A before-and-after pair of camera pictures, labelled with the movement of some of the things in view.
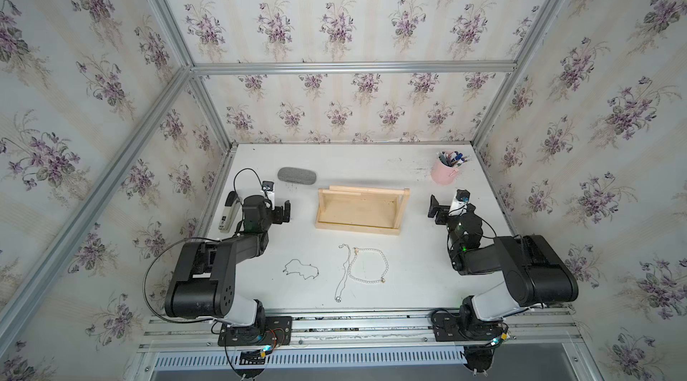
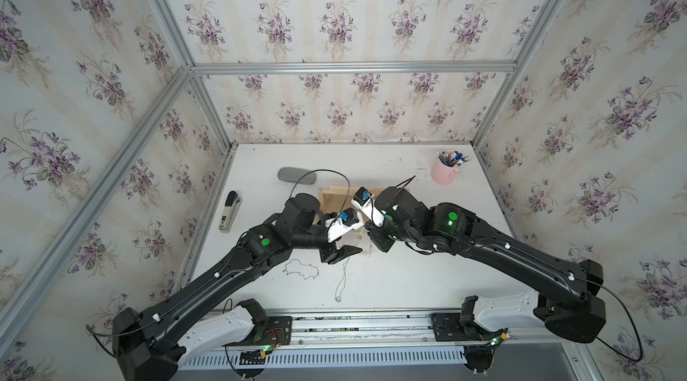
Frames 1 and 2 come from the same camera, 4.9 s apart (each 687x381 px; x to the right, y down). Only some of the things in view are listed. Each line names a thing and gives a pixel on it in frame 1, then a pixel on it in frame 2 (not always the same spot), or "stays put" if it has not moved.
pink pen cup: (444, 174) stays put
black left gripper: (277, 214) -> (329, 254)
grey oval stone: (297, 175) stays put
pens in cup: (453, 159) stays put
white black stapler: (231, 210) stays put
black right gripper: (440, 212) -> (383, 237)
